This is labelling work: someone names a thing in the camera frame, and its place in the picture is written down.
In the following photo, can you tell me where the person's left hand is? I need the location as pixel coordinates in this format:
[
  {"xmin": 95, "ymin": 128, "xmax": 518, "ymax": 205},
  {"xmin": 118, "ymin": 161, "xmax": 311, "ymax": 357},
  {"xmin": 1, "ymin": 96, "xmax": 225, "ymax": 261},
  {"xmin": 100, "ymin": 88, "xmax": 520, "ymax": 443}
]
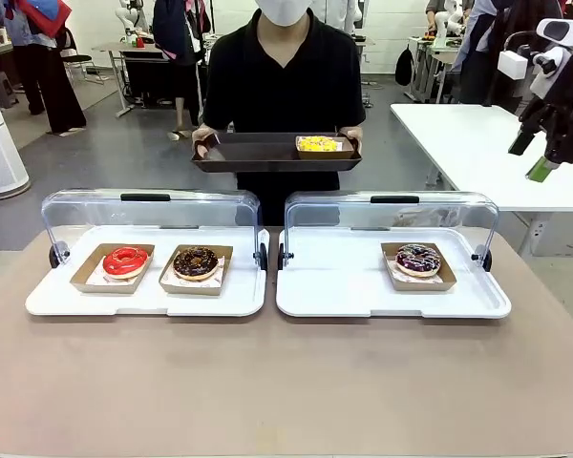
[{"xmin": 338, "ymin": 125, "xmax": 365, "ymax": 155}]

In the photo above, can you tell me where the bystander with long hair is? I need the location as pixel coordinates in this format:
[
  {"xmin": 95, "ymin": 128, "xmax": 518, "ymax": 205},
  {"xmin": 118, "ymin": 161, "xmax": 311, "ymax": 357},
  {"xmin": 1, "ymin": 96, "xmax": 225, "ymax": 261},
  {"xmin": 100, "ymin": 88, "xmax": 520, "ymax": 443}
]
[{"xmin": 459, "ymin": 0, "xmax": 562, "ymax": 114}]

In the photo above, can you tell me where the cardboard box with chocolate donut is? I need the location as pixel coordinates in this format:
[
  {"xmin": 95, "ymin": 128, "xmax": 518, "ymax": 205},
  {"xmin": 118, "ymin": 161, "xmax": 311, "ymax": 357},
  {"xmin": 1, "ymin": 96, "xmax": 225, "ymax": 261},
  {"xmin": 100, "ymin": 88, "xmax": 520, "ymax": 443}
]
[{"xmin": 158, "ymin": 244, "xmax": 235, "ymax": 298}]

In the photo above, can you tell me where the person in black shirt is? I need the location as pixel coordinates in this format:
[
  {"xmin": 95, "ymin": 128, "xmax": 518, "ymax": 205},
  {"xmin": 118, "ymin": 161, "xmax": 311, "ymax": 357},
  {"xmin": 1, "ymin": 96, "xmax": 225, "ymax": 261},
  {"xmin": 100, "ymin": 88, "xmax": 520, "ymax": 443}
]
[{"xmin": 202, "ymin": 0, "xmax": 368, "ymax": 226}]

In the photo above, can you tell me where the yellow sprinkled donut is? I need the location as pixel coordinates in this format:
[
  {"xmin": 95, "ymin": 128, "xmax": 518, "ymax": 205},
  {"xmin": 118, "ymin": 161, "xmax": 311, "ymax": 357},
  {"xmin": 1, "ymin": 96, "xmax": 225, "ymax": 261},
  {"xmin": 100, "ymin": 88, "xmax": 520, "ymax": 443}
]
[{"xmin": 297, "ymin": 135, "xmax": 340, "ymax": 153}]

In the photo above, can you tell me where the red glazed donut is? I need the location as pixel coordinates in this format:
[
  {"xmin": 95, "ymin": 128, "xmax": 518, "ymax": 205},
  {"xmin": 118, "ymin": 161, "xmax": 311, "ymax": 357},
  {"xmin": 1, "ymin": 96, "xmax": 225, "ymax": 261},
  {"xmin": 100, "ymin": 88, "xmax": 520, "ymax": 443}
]
[{"xmin": 101, "ymin": 244, "xmax": 151, "ymax": 281}]

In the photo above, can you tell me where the white background workbench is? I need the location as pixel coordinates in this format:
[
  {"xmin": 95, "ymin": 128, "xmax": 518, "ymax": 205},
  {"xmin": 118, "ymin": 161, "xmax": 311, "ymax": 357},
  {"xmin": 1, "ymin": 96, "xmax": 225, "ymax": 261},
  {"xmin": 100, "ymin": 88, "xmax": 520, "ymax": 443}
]
[{"xmin": 408, "ymin": 4, "xmax": 465, "ymax": 105}]

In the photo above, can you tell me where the large white table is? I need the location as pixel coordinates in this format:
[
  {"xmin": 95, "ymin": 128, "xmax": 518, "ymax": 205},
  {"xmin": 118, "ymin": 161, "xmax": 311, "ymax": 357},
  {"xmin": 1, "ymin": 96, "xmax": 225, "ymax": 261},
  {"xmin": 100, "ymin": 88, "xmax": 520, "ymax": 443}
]
[{"xmin": 390, "ymin": 103, "xmax": 573, "ymax": 259}]

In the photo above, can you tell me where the person's right hand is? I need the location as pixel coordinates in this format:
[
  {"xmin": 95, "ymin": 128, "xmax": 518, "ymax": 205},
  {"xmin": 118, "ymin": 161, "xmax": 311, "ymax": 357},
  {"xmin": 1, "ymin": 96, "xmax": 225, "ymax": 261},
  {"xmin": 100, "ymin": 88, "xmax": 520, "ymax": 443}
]
[{"xmin": 191, "ymin": 124, "xmax": 222, "ymax": 159}]

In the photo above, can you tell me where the grey background desk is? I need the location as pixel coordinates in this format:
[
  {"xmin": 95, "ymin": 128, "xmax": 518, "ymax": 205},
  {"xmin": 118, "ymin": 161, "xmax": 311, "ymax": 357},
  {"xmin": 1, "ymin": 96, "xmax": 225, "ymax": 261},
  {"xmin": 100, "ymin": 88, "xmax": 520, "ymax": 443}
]
[{"xmin": 92, "ymin": 39, "xmax": 174, "ymax": 119}]

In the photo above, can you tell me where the cardboard box with yellow donut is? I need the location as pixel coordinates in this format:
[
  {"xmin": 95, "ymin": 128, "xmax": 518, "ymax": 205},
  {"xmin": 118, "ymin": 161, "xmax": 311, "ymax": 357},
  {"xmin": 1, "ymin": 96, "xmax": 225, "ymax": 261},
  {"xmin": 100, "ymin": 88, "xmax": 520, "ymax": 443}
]
[{"xmin": 294, "ymin": 135, "xmax": 356, "ymax": 161}]

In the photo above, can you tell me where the purple glazed donut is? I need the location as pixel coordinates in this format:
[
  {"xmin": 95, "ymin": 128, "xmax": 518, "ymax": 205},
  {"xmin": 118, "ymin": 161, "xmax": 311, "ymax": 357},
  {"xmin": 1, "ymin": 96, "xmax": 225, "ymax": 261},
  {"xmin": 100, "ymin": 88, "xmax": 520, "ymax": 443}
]
[{"xmin": 394, "ymin": 242, "xmax": 443, "ymax": 279}]

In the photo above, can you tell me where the white air purifier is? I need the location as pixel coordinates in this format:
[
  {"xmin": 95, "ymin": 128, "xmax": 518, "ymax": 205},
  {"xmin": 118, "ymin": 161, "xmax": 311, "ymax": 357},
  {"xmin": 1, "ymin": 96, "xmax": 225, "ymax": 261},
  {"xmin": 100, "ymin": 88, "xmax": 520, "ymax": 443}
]
[{"xmin": 0, "ymin": 70, "xmax": 32, "ymax": 198}]

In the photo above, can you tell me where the black office chair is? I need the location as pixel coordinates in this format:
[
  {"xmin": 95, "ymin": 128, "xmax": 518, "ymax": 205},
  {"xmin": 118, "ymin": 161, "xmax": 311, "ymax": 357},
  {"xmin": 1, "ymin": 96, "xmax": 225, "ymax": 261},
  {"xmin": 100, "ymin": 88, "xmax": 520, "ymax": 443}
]
[{"xmin": 58, "ymin": 27, "xmax": 108, "ymax": 88}]

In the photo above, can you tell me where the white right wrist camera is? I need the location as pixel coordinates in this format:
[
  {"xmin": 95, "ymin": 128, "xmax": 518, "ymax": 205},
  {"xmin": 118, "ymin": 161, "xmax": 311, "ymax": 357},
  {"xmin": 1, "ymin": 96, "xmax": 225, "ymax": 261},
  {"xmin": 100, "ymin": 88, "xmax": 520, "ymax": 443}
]
[{"xmin": 497, "ymin": 49, "xmax": 532, "ymax": 81}]

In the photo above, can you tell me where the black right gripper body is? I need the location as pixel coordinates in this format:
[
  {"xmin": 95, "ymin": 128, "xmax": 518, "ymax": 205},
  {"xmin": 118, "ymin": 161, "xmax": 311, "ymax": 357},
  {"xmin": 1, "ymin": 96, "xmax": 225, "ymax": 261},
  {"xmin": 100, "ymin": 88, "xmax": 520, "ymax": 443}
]
[{"xmin": 519, "ymin": 50, "xmax": 573, "ymax": 166}]

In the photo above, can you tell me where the bystander in dark jacket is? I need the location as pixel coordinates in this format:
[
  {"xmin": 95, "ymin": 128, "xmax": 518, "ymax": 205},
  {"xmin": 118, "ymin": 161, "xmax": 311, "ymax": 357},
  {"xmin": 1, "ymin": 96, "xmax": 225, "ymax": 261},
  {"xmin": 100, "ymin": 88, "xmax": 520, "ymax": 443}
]
[{"xmin": 151, "ymin": 0, "xmax": 212, "ymax": 142}]

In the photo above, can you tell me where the dark brown serving tray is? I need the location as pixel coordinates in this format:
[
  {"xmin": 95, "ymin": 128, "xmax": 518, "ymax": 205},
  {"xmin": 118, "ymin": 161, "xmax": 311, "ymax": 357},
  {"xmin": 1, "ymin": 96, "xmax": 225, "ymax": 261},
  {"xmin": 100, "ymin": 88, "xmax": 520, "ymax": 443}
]
[{"xmin": 191, "ymin": 132, "xmax": 364, "ymax": 174}]

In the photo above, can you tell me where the grey plastic stool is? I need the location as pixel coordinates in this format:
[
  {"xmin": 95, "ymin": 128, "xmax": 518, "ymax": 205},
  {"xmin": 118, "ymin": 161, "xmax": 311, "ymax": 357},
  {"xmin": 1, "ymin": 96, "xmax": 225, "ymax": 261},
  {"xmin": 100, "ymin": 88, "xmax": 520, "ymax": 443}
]
[{"xmin": 0, "ymin": 71, "xmax": 20, "ymax": 111}]

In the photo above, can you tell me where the black hanging backpack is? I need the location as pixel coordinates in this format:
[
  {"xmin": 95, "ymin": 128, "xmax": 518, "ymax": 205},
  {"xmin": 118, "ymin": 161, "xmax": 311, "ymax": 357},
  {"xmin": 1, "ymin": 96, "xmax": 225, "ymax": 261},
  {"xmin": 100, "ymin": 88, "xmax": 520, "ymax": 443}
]
[{"xmin": 393, "ymin": 44, "xmax": 415, "ymax": 88}]

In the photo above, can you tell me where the thin black camera cable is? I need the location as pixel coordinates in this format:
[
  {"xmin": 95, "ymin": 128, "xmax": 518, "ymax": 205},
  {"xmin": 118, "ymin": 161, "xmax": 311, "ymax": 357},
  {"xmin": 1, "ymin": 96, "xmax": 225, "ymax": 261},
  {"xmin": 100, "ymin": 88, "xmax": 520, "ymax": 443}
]
[{"xmin": 501, "ymin": 30, "xmax": 539, "ymax": 56}]

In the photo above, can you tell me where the white display tray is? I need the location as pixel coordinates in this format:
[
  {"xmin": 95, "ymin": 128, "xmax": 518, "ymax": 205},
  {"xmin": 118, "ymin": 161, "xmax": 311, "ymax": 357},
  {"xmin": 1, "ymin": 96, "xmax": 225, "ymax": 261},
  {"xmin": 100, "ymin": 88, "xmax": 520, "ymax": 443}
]
[
  {"xmin": 275, "ymin": 224, "xmax": 514, "ymax": 320},
  {"xmin": 25, "ymin": 224, "xmax": 271, "ymax": 318}
]

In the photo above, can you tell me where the chocolate glazed donut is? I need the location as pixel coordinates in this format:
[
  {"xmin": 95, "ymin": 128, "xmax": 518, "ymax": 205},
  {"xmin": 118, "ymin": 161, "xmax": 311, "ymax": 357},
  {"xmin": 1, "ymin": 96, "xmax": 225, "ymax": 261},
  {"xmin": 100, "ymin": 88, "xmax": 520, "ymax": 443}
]
[{"xmin": 172, "ymin": 245, "xmax": 220, "ymax": 281}]

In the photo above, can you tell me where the cardboard box with red donut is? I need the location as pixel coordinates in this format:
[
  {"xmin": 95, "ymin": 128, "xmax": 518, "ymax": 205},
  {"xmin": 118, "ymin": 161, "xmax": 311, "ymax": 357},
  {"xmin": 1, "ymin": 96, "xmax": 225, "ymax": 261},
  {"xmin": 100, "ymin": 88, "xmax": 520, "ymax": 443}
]
[{"xmin": 70, "ymin": 243, "xmax": 156, "ymax": 295}]

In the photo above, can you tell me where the bystander in dark trousers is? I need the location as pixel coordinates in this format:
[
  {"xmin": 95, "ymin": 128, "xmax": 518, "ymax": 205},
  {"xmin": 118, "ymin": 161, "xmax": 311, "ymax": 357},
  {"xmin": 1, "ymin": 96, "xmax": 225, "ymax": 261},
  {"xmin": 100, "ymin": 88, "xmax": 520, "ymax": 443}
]
[{"xmin": 0, "ymin": 0, "xmax": 89, "ymax": 136}]

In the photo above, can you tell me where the clear plastic display lid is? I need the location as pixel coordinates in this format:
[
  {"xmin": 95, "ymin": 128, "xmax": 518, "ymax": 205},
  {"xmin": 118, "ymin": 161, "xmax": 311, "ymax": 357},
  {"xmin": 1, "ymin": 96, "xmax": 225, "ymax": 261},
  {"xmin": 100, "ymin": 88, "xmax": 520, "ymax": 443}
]
[
  {"xmin": 40, "ymin": 188, "xmax": 269, "ymax": 274},
  {"xmin": 277, "ymin": 190, "xmax": 500, "ymax": 274}
]

